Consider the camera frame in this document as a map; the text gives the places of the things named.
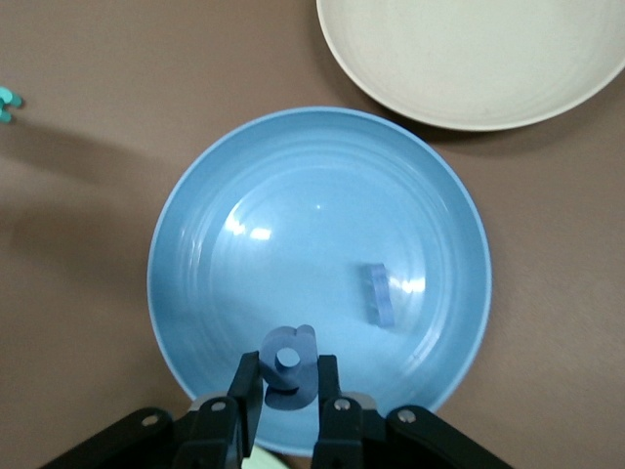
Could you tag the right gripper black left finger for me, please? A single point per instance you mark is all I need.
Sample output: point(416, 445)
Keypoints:
point(220, 435)

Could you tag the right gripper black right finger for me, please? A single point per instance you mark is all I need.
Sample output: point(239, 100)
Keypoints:
point(337, 435)

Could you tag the blue foam lowercase g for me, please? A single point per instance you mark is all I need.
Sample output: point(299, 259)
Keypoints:
point(305, 381)

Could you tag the blue foam bar piece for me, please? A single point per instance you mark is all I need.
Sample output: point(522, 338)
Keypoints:
point(378, 295)

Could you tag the brown table cover sheet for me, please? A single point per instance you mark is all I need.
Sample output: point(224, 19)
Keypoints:
point(73, 293)

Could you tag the blue plate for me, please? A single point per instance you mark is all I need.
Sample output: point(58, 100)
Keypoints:
point(293, 220)

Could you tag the teal foam letter c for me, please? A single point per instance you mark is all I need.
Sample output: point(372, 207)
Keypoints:
point(12, 99)

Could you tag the beige plate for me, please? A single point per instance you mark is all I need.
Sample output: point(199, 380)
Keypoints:
point(464, 58)

